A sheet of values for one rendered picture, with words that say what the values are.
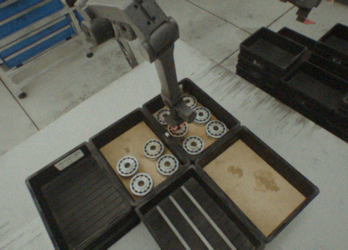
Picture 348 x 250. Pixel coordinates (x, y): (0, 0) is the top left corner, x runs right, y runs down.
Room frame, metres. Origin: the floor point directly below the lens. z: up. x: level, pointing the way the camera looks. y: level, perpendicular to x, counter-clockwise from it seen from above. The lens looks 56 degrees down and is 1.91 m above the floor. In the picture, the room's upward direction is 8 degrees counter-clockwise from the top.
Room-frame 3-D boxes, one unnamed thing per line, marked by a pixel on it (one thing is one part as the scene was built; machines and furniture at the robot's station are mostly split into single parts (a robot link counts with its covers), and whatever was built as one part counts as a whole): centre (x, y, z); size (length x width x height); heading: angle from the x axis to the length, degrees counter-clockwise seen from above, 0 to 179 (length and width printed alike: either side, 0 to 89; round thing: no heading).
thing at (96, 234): (0.38, 0.43, 0.92); 0.40 x 0.30 x 0.02; 31
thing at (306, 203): (0.35, -0.29, 0.92); 0.40 x 0.30 x 0.02; 31
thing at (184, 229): (0.20, -0.04, 0.87); 0.40 x 0.30 x 0.11; 31
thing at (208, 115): (0.73, -0.15, 0.86); 0.10 x 0.10 x 0.01
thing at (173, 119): (0.66, -0.02, 1.00); 0.10 x 0.07 x 0.07; 127
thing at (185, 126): (0.66, -0.02, 0.88); 0.10 x 0.10 x 0.01
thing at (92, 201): (0.38, 0.43, 0.87); 0.40 x 0.30 x 0.11; 31
